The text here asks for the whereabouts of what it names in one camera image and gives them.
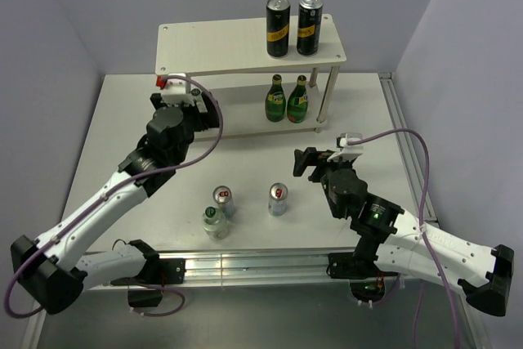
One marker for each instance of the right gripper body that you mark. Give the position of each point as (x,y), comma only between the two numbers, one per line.
(324,179)

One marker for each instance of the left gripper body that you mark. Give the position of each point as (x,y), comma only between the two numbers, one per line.
(193,123)

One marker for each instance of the clear bottle green cap back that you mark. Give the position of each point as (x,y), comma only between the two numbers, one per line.
(196,94)

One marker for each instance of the clear bottle green cap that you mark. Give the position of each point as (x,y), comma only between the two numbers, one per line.
(215,223)
(196,94)

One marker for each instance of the green glass bottle back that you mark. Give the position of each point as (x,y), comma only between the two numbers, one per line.
(297,105)

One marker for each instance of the green glass bottle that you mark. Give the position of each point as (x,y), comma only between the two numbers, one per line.
(297,105)
(275,102)

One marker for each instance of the green glass bottle front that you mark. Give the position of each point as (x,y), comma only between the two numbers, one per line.
(275,102)

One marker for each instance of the clear bottle green cap front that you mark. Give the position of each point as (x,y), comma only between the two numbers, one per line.
(215,223)

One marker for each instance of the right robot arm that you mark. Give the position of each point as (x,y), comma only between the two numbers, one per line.
(392,240)

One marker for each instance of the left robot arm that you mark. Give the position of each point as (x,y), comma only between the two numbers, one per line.
(54,268)

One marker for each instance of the white two-tier shelf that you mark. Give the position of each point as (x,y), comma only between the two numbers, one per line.
(229,58)

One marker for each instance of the silver can red top right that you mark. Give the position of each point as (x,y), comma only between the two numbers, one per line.
(278,194)

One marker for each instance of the silver can red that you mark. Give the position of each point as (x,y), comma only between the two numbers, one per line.
(278,194)
(223,198)

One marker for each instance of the silver can red top left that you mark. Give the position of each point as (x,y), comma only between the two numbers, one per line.
(223,198)

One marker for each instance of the black can left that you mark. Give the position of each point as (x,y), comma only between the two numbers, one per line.
(277,27)

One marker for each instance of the black can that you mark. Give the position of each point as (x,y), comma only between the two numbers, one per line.
(308,26)
(277,27)

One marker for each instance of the black can right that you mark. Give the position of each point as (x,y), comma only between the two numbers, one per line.
(308,26)

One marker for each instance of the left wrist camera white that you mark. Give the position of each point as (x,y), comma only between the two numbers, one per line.
(176,91)

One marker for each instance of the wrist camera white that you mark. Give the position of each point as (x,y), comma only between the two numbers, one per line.
(349,147)
(176,91)

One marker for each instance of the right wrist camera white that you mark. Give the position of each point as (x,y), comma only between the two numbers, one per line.
(349,147)

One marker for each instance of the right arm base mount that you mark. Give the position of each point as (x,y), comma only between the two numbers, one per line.
(369,286)

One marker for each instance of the aluminium front rail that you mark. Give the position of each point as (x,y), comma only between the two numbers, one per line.
(213,269)

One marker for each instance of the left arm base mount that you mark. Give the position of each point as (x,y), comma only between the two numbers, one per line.
(156,277)

